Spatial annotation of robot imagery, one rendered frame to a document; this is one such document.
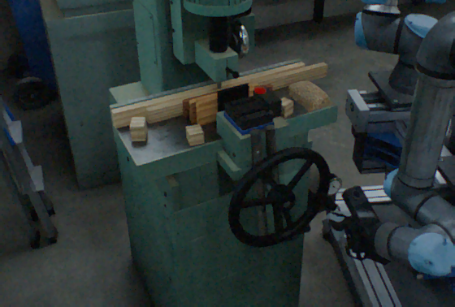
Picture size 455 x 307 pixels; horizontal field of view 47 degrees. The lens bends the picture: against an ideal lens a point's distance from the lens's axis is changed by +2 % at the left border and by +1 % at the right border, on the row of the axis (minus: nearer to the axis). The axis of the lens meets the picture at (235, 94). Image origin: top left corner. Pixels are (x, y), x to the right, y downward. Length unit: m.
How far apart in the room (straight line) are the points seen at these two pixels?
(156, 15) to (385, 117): 0.82
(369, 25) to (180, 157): 0.77
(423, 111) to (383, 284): 0.97
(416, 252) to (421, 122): 0.25
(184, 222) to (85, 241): 1.01
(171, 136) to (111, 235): 1.12
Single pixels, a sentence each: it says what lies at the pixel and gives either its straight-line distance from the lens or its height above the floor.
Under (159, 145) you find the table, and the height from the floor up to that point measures 0.90.
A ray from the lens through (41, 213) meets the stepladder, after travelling 2.33.
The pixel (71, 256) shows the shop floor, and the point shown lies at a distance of 2.37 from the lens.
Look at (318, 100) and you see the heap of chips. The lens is 1.49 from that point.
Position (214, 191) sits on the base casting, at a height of 0.74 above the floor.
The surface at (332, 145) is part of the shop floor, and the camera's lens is 2.90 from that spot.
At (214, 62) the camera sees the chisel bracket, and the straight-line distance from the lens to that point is 1.36.
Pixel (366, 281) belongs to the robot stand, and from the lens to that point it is 1.94.
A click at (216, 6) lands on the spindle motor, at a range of 1.27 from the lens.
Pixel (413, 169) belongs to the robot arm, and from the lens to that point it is 1.16.
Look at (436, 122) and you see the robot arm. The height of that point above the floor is 1.11.
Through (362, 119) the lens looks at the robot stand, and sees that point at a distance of 1.77.
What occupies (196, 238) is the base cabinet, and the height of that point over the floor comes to 0.59.
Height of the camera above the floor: 1.68
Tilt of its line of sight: 31 degrees down
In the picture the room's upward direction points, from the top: straight up
